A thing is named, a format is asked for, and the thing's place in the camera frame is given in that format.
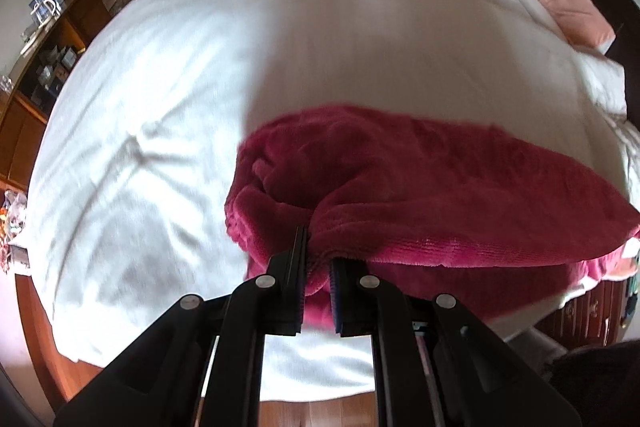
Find red fleece pants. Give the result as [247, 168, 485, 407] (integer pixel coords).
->
[224, 105, 639, 327]

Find wooden drawer cabinet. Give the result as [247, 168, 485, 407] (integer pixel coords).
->
[535, 281, 628, 350]

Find white bed blanket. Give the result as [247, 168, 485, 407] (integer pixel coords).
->
[26, 0, 639, 402]

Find wooden shelf cabinet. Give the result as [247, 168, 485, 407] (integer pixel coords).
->
[0, 0, 112, 191]

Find white pillow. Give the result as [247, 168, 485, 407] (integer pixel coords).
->
[575, 46, 627, 118]

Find pink pillow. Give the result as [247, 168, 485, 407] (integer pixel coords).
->
[538, 0, 616, 54]

